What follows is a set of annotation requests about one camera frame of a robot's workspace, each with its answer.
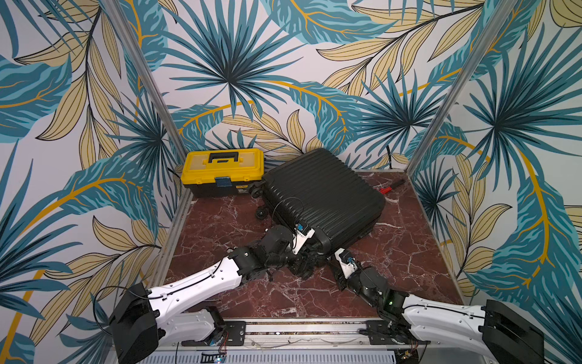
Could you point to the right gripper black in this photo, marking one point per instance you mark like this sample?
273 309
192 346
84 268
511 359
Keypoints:
337 267

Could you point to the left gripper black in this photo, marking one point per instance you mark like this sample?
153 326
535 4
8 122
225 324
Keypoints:
301 264

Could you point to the black ribbed hard-shell suitcase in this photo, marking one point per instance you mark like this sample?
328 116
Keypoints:
320 192

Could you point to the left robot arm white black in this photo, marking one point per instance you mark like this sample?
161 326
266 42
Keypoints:
143 316

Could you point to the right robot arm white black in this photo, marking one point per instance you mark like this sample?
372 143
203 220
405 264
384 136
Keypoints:
494 330

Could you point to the yellow and black toolbox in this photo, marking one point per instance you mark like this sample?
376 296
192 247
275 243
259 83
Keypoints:
222 173

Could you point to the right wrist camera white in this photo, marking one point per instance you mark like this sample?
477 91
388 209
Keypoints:
347 262

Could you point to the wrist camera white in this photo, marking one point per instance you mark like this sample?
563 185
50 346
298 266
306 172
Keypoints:
347 262
302 233

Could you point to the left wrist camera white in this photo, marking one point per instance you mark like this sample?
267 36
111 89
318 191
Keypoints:
302 233

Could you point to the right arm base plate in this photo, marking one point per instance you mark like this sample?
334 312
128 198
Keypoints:
381 332

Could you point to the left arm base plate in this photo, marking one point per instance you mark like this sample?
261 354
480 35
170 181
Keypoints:
223 332

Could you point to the left aluminium corner post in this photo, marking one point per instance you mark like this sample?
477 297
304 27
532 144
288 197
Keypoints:
152 140

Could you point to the aluminium corner post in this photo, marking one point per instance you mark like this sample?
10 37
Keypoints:
482 45
152 140

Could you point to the right aluminium corner post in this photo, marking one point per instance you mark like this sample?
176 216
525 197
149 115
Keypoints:
482 45

